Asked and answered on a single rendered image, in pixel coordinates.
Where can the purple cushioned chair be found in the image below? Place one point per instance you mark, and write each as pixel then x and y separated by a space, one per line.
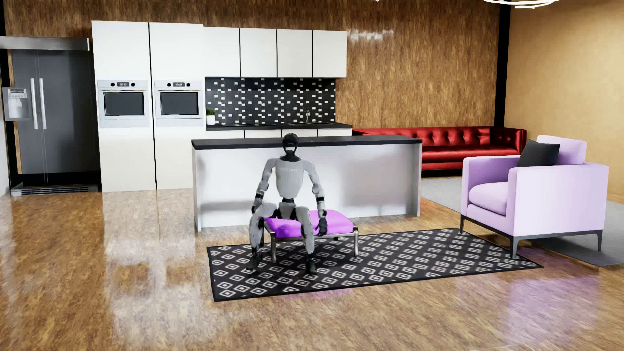
pixel 336 223

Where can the grey left robot leg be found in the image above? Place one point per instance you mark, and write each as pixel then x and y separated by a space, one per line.
pixel 307 229

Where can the grey robot leg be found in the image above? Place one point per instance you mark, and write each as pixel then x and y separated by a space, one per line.
pixel 307 229
pixel 255 229

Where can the grey right robot leg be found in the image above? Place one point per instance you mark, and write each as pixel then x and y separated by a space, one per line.
pixel 255 229

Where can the grey robot torso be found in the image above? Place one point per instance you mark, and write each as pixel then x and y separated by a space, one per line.
pixel 289 178

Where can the white kitchen island black top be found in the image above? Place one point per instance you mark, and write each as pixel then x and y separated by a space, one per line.
pixel 370 175

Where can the black robot head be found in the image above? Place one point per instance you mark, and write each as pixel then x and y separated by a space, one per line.
pixel 290 145

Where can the black white patterned rug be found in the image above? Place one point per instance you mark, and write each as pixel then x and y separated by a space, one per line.
pixel 390 258

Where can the black kitchen counter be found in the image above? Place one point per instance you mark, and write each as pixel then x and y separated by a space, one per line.
pixel 273 127

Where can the small potted green plant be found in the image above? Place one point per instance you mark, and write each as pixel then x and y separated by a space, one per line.
pixel 210 116

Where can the black white tile backsplash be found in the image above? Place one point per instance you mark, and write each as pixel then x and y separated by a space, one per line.
pixel 268 100

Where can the built-in silver oven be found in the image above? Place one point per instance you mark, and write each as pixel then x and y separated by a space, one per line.
pixel 179 103
pixel 123 103

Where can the red tufted leather sofa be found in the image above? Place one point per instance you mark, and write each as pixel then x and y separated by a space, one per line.
pixel 453 144

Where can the white tall cabinet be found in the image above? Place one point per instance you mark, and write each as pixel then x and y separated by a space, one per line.
pixel 176 53
pixel 122 53

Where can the dark grey refrigerator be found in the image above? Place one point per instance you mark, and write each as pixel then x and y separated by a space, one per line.
pixel 58 117

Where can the lilac armchair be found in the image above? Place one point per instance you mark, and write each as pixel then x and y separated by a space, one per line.
pixel 546 200

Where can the dark grey cushion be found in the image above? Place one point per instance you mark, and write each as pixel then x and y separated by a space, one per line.
pixel 537 154

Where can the white ceiling lamp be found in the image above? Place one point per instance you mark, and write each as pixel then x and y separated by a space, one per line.
pixel 521 3

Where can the white wall cabinet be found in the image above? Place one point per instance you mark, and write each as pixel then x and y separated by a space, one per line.
pixel 258 52
pixel 330 54
pixel 222 51
pixel 295 53

